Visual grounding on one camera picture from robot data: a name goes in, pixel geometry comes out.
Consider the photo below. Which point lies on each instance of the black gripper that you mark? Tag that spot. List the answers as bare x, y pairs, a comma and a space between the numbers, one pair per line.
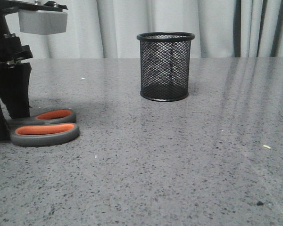
14, 81

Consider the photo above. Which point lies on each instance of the grey orange handled scissors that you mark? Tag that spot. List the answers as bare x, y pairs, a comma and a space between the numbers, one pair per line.
50, 128

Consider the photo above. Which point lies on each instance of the black mesh pen bucket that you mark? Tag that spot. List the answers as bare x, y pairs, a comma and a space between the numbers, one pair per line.
164, 61

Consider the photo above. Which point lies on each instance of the grey pleated curtain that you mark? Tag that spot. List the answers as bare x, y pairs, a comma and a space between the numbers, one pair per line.
108, 28

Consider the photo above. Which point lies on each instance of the white camera box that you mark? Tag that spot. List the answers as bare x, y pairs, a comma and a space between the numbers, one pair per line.
42, 22

